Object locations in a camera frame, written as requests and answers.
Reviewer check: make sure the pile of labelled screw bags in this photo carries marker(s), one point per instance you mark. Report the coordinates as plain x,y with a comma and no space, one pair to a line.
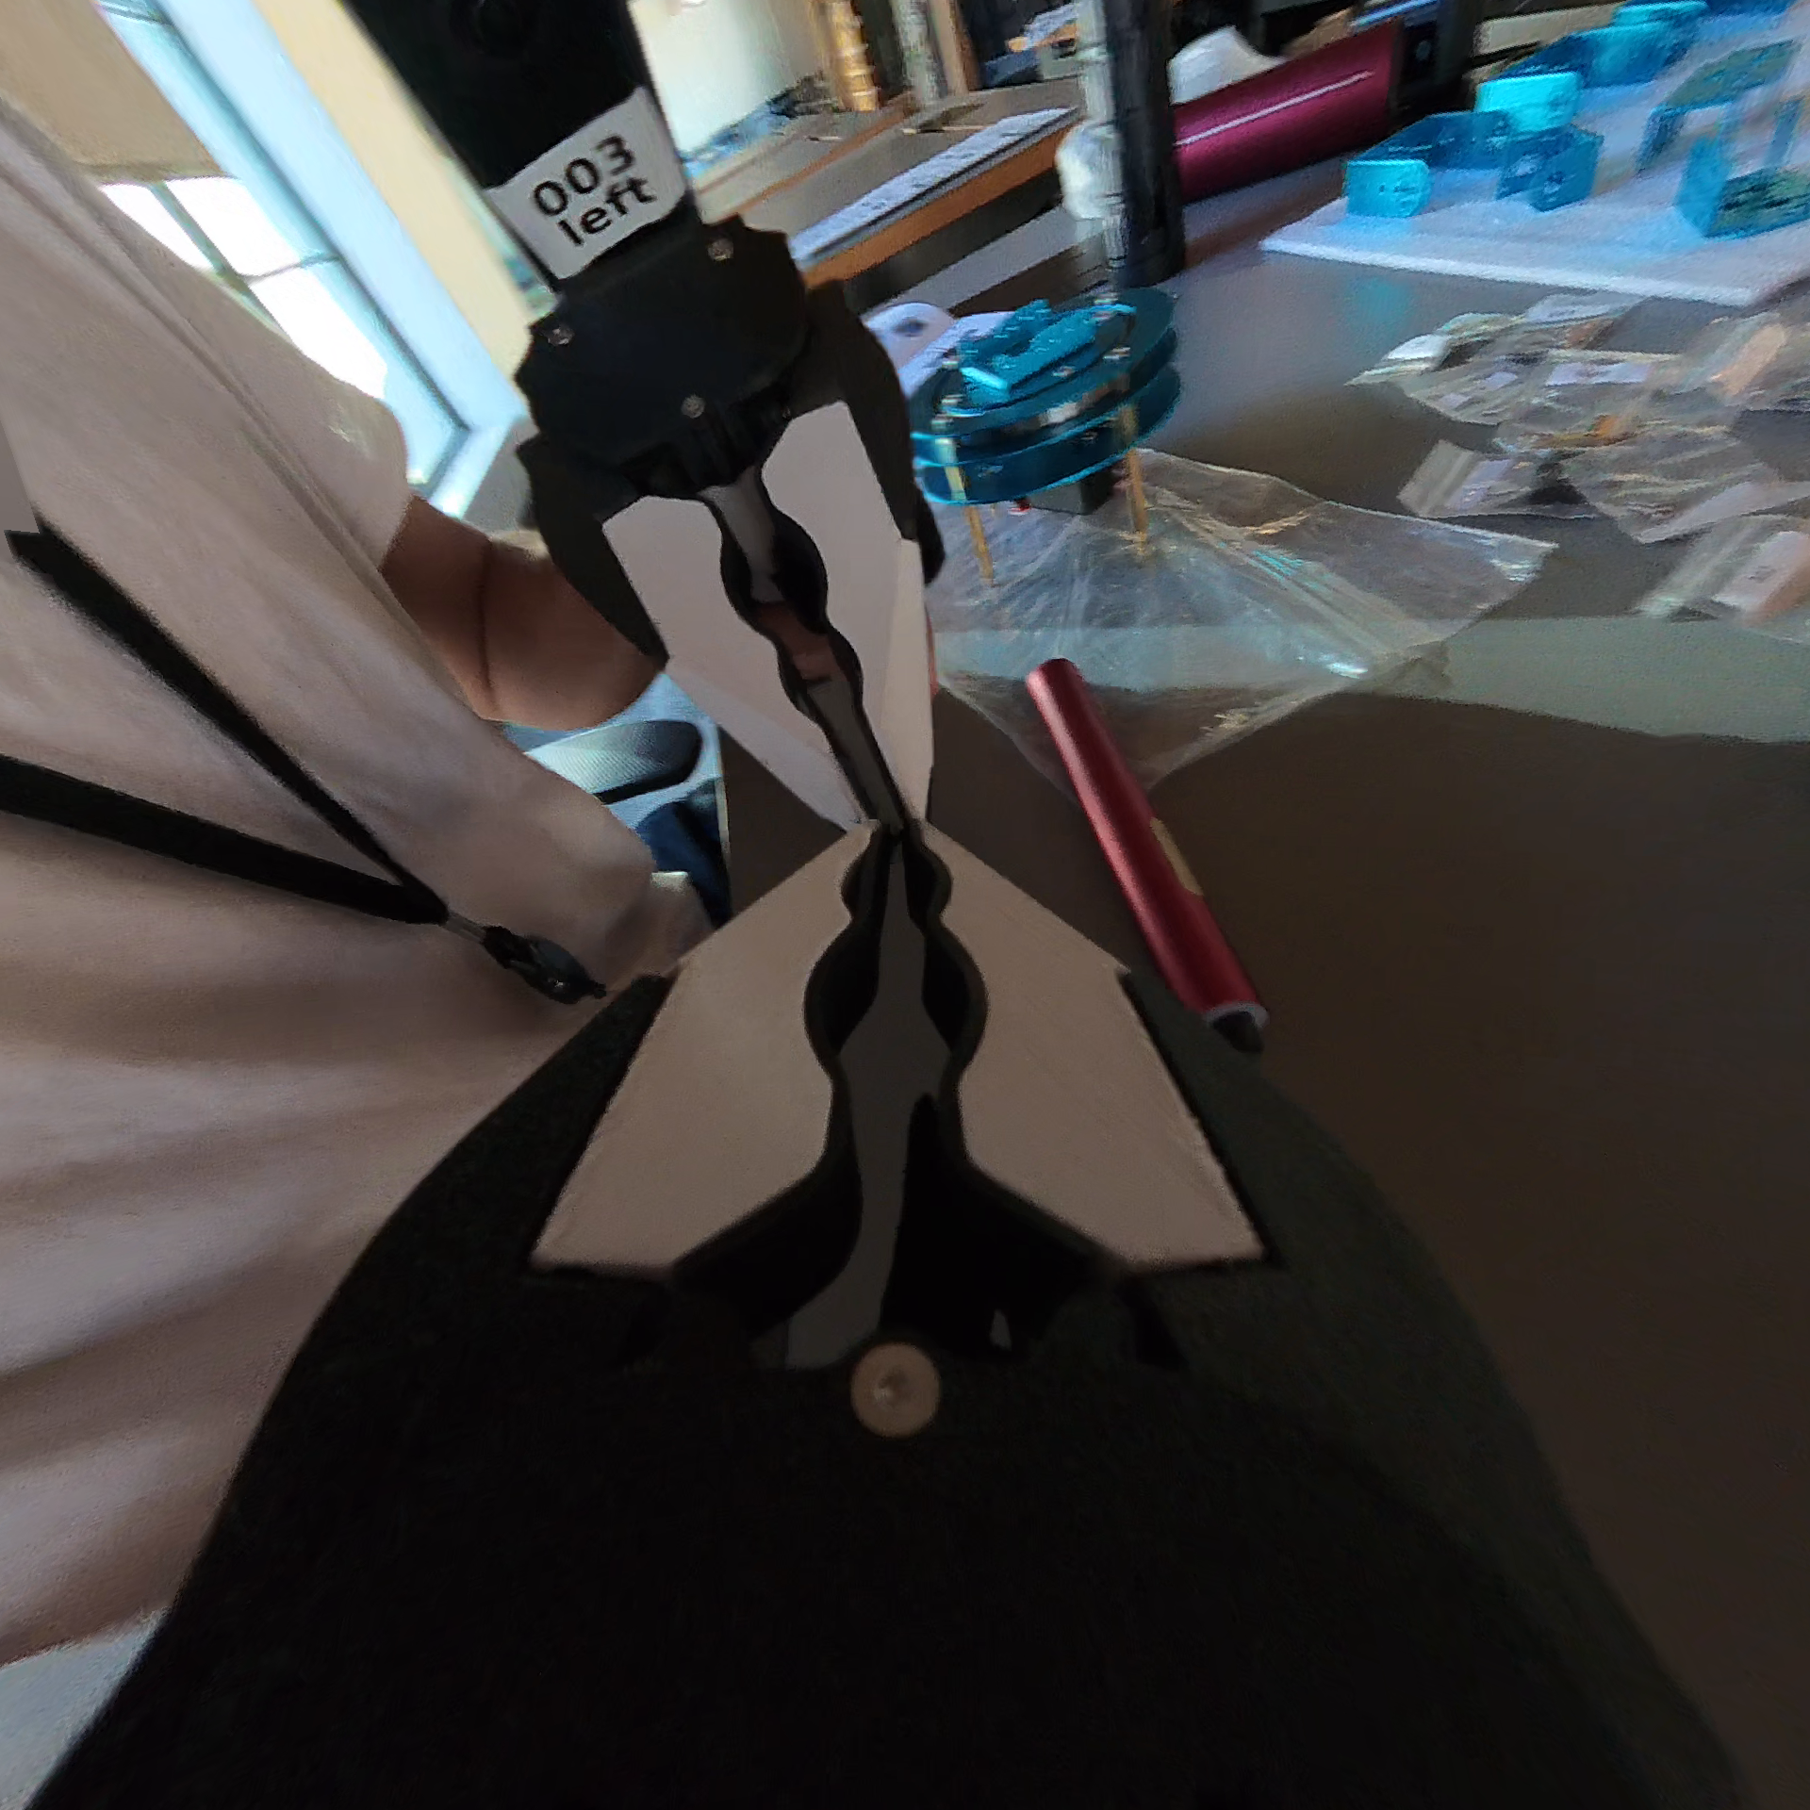
1598,426

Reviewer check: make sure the black bit holder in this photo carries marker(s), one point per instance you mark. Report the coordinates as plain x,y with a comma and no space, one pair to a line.
1138,140

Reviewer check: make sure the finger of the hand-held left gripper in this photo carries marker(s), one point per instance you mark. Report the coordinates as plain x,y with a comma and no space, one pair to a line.
877,566
691,594

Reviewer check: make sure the person's left hand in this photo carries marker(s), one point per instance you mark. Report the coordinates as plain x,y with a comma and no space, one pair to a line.
804,644

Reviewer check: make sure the blue wide U bracket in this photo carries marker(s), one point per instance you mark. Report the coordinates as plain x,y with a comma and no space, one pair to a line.
1717,93

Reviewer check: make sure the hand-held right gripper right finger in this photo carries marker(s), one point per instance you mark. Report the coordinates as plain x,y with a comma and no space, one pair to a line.
1088,1118

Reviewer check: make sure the large blue U bracket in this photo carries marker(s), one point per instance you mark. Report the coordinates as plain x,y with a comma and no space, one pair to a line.
1542,140
1414,171
1626,41

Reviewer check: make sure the person's dark trousers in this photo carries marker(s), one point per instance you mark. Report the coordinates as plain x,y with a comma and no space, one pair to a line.
691,856

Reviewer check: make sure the white foam sheet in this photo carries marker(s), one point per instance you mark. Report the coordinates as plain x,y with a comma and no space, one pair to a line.
1556,248

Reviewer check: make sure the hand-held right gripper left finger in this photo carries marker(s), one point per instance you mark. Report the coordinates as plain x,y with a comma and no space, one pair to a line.
707,1104

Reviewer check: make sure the grey desk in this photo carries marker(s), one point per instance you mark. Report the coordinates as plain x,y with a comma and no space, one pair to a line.
1484,919

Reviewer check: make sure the white mesh chair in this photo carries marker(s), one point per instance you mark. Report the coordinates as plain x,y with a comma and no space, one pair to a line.
624,758

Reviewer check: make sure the printed paper sheet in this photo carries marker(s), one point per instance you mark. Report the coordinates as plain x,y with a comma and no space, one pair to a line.
933,177

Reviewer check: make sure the person's left forearm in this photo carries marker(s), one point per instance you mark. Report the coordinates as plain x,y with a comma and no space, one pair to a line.
524,624

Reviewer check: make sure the red electric screwdriver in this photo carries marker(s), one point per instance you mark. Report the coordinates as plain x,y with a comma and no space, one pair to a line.
1144,878

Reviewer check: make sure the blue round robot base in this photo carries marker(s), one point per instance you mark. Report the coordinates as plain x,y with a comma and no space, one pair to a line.
1046,426

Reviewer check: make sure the large clear plastic bag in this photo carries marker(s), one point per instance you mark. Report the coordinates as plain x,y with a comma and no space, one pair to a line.
1272,594

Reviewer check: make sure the red cylindrical case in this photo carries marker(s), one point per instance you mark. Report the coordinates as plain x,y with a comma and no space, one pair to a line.
1286,106

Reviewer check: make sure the wood-edged office desk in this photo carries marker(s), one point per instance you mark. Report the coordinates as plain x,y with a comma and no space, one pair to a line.
906,185

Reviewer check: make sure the small blue U bracket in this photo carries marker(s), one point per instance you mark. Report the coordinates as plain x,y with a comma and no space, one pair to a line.
1046,347

